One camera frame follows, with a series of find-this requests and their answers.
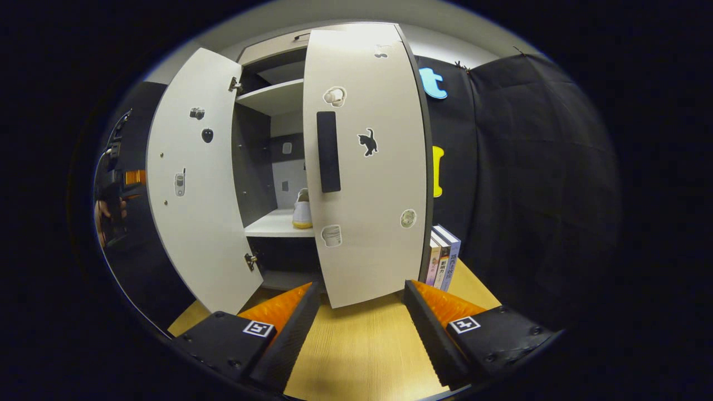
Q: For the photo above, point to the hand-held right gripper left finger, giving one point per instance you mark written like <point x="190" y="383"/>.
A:
<point x="287" y="342"/>

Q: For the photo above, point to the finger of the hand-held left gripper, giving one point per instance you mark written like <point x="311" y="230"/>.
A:
<point x="135" y="177"/>

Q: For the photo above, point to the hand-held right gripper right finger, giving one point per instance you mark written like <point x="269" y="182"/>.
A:
<point x="431" y="340"/>

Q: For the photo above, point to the white shoe cabinet door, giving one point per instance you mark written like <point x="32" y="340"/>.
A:
<point x="379" y="195"/>
<point x="195" y="223"/>

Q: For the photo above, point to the white shoe cabinet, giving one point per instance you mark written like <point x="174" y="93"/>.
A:
<point x="273" y="223"/>

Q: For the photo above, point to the white canvas shoe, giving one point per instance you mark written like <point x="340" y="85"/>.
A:
<point x="302" y="211"/>

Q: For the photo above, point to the white spine book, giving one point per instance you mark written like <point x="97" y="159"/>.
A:
<point x="433" y="267"/>

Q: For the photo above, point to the black spine book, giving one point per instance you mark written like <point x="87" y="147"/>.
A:
<point x="443" y="267"/>

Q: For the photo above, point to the blue spine book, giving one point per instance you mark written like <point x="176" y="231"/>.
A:
<point x="454" y="262"/>

